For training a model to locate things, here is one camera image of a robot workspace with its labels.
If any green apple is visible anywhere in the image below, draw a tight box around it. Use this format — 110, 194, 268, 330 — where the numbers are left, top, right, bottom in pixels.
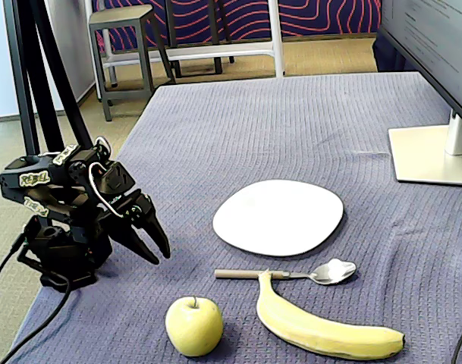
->
165, 295, 225, 357

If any thick black cable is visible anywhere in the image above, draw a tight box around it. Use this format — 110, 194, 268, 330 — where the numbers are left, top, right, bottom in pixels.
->
0, 275, 71, 364

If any dark metal stool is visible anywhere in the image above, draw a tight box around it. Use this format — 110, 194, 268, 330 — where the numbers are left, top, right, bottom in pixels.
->
164, 0, 235, 79

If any white metal table frame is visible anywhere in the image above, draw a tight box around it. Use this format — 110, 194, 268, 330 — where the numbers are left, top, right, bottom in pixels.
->
82, 0, 285, 102

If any metal spoon with grey handle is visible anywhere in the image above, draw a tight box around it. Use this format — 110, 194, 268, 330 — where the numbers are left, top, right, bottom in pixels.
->
214, 258, 357, 285

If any blue textured table cloth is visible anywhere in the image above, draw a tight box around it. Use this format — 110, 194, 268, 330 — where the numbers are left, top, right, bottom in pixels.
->
2, 71, 462, 364

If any thin black cable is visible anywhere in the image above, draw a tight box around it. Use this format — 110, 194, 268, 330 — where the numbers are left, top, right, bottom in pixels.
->
0, 233, 29, 304

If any black camera tripod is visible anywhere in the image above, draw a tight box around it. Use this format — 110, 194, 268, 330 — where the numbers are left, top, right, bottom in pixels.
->
2, 0, 95, 160

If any silver monitor stand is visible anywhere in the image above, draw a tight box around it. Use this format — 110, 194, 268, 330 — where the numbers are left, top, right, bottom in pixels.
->
388, 108, 462, 187

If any computer monitor screen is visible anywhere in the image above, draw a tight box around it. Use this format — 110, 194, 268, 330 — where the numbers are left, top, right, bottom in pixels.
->
378, 0, 462, 132

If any white rounded plate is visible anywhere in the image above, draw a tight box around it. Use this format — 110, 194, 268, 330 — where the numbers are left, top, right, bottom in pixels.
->
212, 179, 345, 258

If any yellow banana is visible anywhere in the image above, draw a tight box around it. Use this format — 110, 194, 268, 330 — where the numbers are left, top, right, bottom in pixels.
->
256, 268, 407, 360

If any blue red wavy patterned panel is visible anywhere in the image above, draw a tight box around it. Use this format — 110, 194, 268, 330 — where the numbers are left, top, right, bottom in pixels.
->
92, 0, 382, 52

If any red white gripper servo wire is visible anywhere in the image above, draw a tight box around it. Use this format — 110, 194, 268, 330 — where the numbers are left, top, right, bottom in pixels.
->
86, 162, 125, 219

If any grey metal stool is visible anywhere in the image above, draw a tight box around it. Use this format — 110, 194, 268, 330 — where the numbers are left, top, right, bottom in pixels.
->
88, 3, 177, 122

